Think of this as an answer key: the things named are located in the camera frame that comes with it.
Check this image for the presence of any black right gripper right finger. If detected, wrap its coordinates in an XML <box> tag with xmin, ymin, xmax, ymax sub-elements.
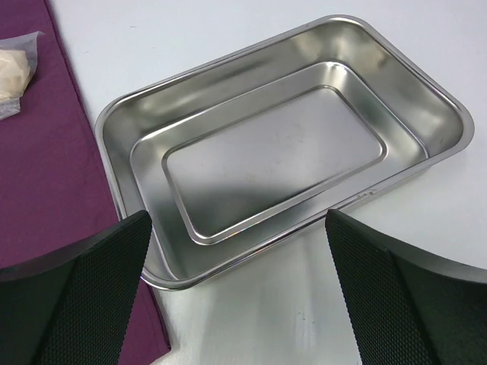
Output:
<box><xmin>325</xmin><ymin>210</ymin><xmax>486</xmax><ymax>364</ymax></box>

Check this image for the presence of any purple cloth drape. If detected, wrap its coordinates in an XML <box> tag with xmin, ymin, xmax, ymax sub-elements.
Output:
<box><xmin>1</xmin><ymin>1</ymin><xmax>171</xmax><ymax>364</ymax></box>

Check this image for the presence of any beige bandage in clear pouch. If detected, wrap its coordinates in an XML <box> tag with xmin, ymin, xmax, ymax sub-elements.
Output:
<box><xmin>1</xmin><ymin>31</ymin><xmax>43</xmax><ymax>120</ymax></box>

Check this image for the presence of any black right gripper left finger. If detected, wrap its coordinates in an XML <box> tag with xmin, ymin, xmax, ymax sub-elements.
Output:
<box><xmin>1</xmin><ymin>210</ymin><xmax>151</xmax><ymax>364</ymax></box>

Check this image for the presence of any stainless steel instrument tray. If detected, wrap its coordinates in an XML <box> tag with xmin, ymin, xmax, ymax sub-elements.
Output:
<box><xmin>94</xmin><ymin>15</ymin><xmax>475</xmax><ymax>290</ymax></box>

